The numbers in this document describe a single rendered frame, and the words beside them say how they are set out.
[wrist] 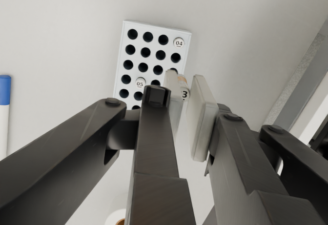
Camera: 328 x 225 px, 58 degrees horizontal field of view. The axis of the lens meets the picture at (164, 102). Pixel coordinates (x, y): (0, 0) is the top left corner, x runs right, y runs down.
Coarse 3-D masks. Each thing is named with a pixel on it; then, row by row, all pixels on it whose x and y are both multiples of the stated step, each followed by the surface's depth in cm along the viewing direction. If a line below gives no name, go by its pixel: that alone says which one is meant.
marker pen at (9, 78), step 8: (0, 80) 40; (8, 80) 40; (0, 88) 40; (8, 88) 41; (0, 96) 40; (8, 96) 41; (0, 104) 41; (8, 104) 41; (0, 112) 41; (8, 112) 42; (0, 120) 42; (0, 128) 42; (0, 136) 42; (0, 144) 43; (0, 152) 43; (0, 160) 43
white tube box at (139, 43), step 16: (128, 32) 37; (144, 32) 36; (160, 32) 36; (176, 32) 36; (128, 48) 40; (144, 48) 40; (160, 48) 36; (176, 48) 36; (128, 64) 40; (144, 64) 40; (160, 64) 37; (176, 64) 37; (128, 80) 40; (160, 80) 38; (128, 96) 38
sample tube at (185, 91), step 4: (180, 76) 23; (184, 76) 24; (180, 80) 22; (184, 80) 22; (180, 84) 20; (184, 84) 20; (184, 88) 20; (188, 88) 20; (184, 92) 20; (188, 92) 20; (184, 96) 20; (188, 96) 20; (184, 100) 20
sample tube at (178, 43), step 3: (177, 39) 35; (180, 39) 35; (174, 42) 35; (177, 42) 35; (180, 42) 35; (183, 42) 35; (174, 45) 35; (177, 45) 35; (180, 45) 35; (183, 45) 35; (177, 48) 35; (180, 48) 35
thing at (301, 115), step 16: (320, 48) 32; (320, 64) 30; (304, 80) 32; (320, 80) 29; (304, 96) 31; (320, 96) 29; (288, 112) 32; (304, 112) 30; (320, 112) 28; (288, 128) 31; (304, 128) 29; (320, 128) 35
